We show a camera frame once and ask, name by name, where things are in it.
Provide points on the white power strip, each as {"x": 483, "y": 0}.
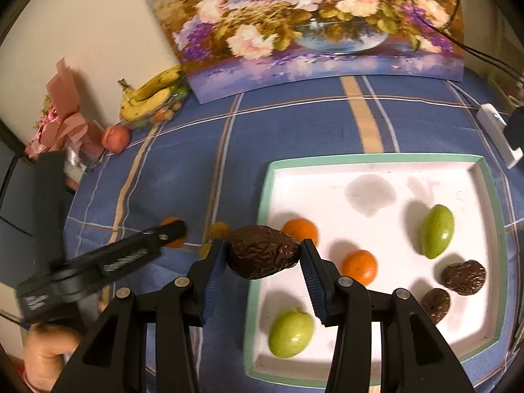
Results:
{"x": 493, "y": 123}

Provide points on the person's left hand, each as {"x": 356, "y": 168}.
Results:
{"x": 44, "y": 354}

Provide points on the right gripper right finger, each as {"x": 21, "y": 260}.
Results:
{"x": 415, "y": 357}

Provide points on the glass fruit bowl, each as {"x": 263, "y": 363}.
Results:
{"x": 162, "y": 106}

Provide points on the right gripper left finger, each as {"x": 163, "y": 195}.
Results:
{"x": 112, "y": 355}

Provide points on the beige walnut upper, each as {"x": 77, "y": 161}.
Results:
{"x": 218, "y": 231}

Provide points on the green fruit near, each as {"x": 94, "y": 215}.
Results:
{"x": 290, "y": 333}

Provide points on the red peach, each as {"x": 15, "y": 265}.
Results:
{"x": 116, "y": 138}

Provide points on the blue plaid tablecloth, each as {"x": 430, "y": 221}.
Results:
{"x": 208, "y": 164}

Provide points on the dark wrinkled fruit large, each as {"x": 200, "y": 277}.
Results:
{"x": 466, "y": 278}

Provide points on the green fruit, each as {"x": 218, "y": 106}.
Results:
{"x": 436, "y": 231}
{"x": 290, "y": 333}

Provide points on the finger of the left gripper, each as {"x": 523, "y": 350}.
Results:
{"x": 127, "y": 255}

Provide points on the white tray with green rim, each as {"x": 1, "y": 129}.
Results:
{"x": 376, "y": 202}

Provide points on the banana bunch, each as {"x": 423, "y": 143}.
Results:
{"x": 149, "y": 94}

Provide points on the orange tangerine on cloth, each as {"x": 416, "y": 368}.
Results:
{"x": 173, "y": 232}

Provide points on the pink wrapped bouquet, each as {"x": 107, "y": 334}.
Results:
{"x": 62, "y": 127}

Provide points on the orange tangerine in tray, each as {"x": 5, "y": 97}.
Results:
{"x": 300, "y": 228}
{"x": 361, "y": 266}

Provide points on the black power adapter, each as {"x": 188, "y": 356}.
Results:
{"x": 514, "y": 129}

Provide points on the green fruit far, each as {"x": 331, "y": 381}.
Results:
{"x": 436, "y": 231}

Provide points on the floral painting canvas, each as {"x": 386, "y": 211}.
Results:
{"x": 226, "y": 47}

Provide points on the dark wrinkled fruit small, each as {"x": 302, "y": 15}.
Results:
{"x": 436, "y": 304}

